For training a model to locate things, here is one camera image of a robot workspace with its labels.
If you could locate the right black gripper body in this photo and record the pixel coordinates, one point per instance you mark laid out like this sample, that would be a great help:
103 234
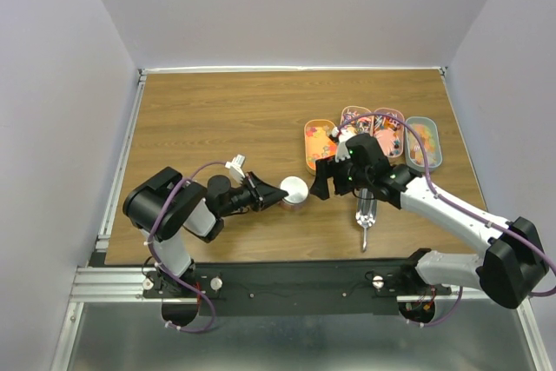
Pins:
347 177

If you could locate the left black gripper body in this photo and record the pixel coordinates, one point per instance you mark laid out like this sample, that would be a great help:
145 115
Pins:
243 196

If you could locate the orange tray star candies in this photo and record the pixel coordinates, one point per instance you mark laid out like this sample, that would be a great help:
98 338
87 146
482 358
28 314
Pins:
317 143

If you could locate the clear glass jar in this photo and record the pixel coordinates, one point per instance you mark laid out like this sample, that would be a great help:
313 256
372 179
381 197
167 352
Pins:
292 206

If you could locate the silver metal scoop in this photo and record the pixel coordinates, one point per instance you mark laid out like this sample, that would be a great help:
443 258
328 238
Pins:
365 214

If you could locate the beige tray swirl lollipops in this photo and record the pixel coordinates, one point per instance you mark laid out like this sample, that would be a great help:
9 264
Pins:
356 120

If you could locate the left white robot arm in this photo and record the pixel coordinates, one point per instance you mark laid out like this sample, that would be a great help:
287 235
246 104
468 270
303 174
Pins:
169 202

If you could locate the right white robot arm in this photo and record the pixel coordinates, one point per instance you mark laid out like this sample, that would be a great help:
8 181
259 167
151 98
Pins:
508 261

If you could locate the blue tray popsicle candies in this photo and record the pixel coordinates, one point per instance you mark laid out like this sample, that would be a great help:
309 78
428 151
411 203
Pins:
428 134

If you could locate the pink tray round lollipops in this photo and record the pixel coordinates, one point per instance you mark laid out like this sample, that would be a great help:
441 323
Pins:
389 131

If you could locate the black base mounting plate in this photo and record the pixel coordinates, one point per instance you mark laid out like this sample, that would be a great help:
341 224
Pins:
360 286

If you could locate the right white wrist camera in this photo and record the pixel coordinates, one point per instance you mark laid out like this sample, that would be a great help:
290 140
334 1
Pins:
342 153

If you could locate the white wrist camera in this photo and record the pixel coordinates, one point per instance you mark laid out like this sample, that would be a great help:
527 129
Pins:
342 153
234 167

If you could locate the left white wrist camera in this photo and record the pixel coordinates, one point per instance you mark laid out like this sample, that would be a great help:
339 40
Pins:
234 167

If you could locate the aluminium frame rail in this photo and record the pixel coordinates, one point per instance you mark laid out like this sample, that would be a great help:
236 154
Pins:
118 284

